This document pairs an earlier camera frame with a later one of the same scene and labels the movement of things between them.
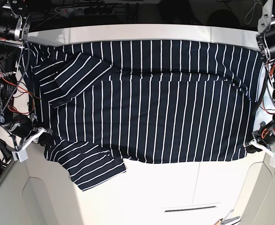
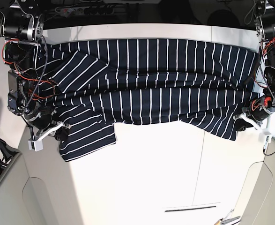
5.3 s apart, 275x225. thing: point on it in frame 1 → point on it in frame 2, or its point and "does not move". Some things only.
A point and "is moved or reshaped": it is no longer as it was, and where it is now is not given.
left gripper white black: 21,125 → 41,117
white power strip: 90,10 does not move
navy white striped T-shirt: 100,103 is moved or reshaped
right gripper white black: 268,137 → 258,110
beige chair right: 267,204 does not move
